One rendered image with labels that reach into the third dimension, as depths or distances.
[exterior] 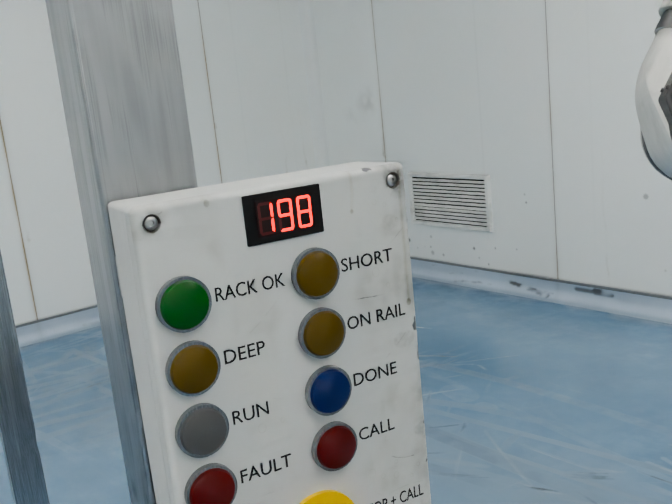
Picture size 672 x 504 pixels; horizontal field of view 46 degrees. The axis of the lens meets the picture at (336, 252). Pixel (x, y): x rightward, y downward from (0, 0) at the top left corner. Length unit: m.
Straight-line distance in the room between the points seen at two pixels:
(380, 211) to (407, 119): 4.05
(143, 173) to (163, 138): 0.02
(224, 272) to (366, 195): 0.10
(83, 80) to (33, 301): 3.93
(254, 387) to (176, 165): 0.14
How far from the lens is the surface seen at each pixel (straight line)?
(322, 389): 0.47
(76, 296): 4.45
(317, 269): 0.45
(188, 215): 0.43
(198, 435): 0.45
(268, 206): 0.44
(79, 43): 0.47
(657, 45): 0.56
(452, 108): 4.27
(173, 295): 0.42
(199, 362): 0.43
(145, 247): 0.42
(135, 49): 0.48
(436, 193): 4.43
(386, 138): 4.67
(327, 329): 0.46
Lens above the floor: 1.14
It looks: 12 degrees down
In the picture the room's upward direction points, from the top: 6 degrees counter-clockwise
